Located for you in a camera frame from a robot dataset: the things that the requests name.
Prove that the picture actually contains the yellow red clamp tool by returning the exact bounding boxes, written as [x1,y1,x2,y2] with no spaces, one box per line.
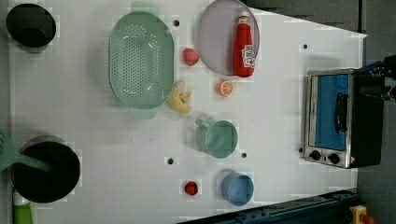
[349,205,375,224]

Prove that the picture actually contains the green oval colander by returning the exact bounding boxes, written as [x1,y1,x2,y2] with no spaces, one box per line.
[108,1,175,119]

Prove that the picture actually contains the pink plush strawberry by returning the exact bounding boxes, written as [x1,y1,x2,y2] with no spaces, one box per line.
[183,48,199,66]

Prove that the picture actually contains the green white bottle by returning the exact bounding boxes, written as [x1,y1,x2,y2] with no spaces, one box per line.
[13,191,33,224]

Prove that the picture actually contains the green plastic mug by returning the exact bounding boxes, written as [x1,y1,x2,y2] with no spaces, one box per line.
[195,119,238,159]

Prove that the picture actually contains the blue plastic cup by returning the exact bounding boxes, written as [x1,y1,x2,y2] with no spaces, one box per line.
[221,172,254,206]

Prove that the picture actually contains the red plush ketchup bottle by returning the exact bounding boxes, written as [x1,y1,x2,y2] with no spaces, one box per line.
[233,11,255,77]

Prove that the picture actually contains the black pot upper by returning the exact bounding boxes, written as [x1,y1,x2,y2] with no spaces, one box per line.
[6,3,57,53]

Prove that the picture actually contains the orange slice toy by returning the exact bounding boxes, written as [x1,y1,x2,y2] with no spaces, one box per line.
[217,80,233,97]

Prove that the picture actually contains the black pot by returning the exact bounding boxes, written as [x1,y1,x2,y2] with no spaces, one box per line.
[6,3,57,53]
[11,135,81,203]

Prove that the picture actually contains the silver black toaster oven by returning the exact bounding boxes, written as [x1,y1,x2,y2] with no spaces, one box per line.
[304,69,384,169]

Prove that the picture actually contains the green slotted spatula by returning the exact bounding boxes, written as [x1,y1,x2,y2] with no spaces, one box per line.
[0,129,50,172]

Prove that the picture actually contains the lavender round plate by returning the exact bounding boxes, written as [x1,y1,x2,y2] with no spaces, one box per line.
[197,0,260,76]

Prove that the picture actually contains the black pot lower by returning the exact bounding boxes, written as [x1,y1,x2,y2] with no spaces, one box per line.
[11,135,81,203]

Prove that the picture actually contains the small red toy fruit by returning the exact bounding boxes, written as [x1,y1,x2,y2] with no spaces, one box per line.
[184,181,198,196]

